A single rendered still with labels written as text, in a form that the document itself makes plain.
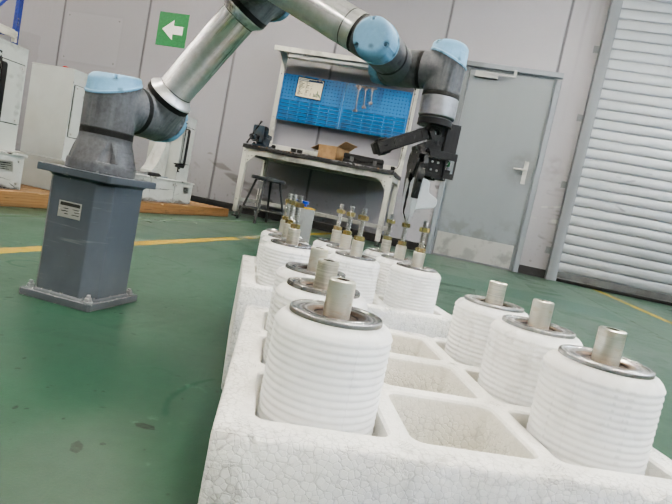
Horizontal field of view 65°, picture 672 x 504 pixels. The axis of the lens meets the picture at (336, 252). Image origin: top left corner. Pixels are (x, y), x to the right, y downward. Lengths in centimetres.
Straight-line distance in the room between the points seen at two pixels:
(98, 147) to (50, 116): 232
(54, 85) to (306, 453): 336
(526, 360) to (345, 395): 23
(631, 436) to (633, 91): 587
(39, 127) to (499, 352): 332
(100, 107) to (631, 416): 115
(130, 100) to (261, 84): 527
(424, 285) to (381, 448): 59
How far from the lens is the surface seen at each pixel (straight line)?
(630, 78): 630
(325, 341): 38
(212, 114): 672
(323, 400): 39
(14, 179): 321
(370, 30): 101
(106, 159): 130
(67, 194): 131
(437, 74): 111
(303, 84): 624
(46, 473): 68
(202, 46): 136
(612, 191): 610
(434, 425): 53
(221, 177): 656
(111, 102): 131
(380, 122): 598
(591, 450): 48
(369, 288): 94
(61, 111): 357
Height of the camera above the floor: 34
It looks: 5 degrees down
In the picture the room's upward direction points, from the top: 11 degrees clockwise
